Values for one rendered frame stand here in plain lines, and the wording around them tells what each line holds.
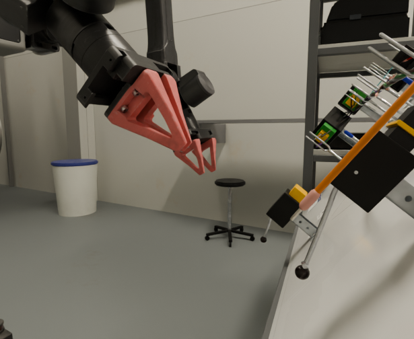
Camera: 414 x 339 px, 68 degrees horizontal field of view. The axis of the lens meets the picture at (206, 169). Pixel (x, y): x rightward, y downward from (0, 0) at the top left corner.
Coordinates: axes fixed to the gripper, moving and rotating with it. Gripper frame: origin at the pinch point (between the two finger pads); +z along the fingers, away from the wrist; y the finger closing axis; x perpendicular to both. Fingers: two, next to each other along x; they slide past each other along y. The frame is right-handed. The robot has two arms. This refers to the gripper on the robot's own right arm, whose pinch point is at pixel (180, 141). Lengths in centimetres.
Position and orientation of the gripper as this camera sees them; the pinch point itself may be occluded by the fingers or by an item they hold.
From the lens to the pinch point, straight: 31.8
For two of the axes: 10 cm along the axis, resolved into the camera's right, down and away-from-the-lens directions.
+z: 6.5, 7.4, -1.7
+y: 3.8, -1.3, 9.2
